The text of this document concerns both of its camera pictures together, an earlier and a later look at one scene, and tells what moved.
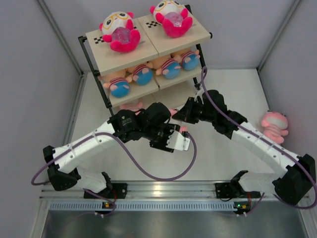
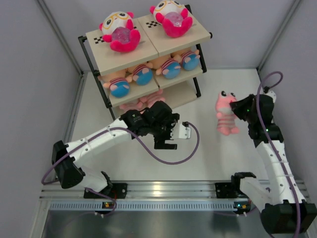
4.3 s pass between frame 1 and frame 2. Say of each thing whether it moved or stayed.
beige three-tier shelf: stayed
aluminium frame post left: stayed
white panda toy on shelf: stayed
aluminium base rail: stayed
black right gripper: moved
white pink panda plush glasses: stayed
